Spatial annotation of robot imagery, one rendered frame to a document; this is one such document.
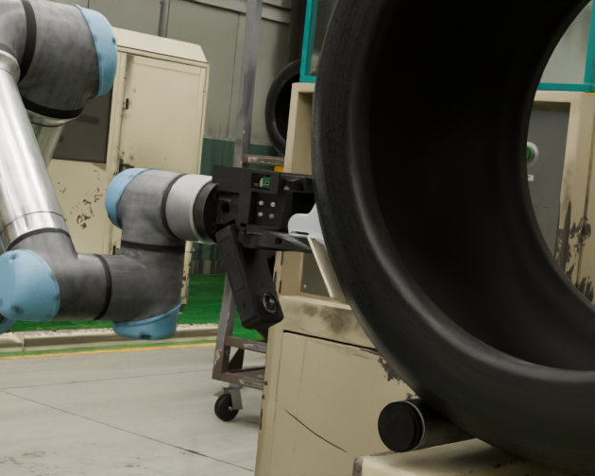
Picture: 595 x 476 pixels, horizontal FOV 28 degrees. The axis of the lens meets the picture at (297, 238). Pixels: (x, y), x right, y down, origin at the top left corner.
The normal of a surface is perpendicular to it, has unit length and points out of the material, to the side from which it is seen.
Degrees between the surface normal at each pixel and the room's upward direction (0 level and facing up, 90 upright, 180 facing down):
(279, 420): 90
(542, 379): 101
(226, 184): 90
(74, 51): 96
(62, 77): 127
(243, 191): 90
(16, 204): 62
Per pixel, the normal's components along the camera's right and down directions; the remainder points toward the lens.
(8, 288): -0.76, -0.04
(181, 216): -0.65, 0.16
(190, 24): 0.76, 0.11
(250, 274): 0.72, -0.39
